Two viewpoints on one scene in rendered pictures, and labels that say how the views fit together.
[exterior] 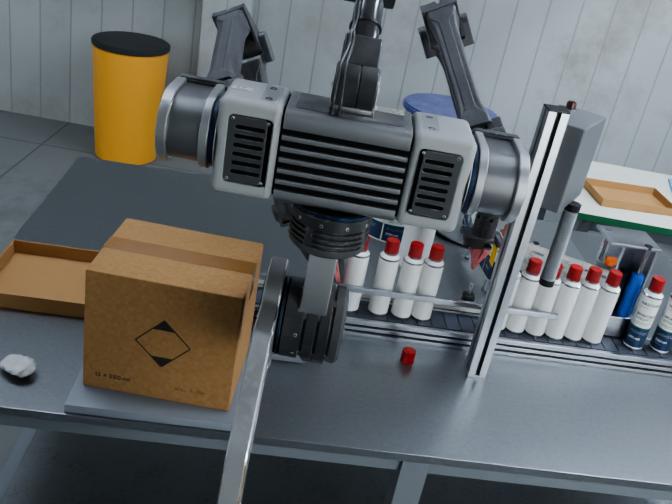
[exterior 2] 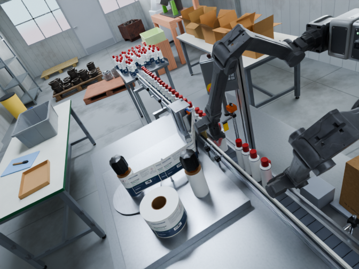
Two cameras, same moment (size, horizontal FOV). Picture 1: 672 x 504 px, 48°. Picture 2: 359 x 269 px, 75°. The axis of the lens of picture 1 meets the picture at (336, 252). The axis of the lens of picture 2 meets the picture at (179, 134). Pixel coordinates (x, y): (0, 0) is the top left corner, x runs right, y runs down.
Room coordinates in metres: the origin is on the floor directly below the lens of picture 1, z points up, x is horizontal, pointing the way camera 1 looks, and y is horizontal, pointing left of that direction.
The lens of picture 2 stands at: (2.04, 0.62, 1.90)
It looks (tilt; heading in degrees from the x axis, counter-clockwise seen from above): 36 degrees down; 264
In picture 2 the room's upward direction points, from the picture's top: 22 degrees counter-clockwise
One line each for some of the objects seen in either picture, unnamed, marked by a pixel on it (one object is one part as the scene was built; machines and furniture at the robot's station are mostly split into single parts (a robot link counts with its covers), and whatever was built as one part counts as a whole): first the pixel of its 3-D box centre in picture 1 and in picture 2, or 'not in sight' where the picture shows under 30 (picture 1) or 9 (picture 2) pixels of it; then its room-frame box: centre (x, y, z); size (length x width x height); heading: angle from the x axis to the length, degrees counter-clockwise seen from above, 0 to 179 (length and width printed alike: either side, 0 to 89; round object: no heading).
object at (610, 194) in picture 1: (628, 196); (35, 177); (3.14, -1.20, 0.82); 0.34 x 0.24 x 0.04; 98
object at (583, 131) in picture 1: (560, 157); (220, 72); (1.61, -0.44, 1.38); 0.17 x 0.10 x 0.19; 151
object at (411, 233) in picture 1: (422, 219); (194, 173); (1.95, -0.22, 1.03); 0.09 x 0.09 x 0.30
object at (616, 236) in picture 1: (628, 237); (178, 105); (1.83, -0.74, 1.14); 0.14 x 0.11 x 0.01; 96
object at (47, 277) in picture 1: (57, 278); not in sight; (1.57, 0.66, 0.85); 0.30 x 0.26 x 0.04; 96
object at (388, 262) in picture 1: (385, 276); (255, 165); (1.66, -0.13, 0.98); 0.05 x 0.05 x 0.20
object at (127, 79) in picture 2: not in sight; (150, 92); (1.85, -2.68, 0.46); 0.72 x 0.62 x 0.93; 96
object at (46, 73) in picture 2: not in sight; (60, 68); (4.15, -8.79, 0.06); 1.39 x 0.96 x 0.13; 2
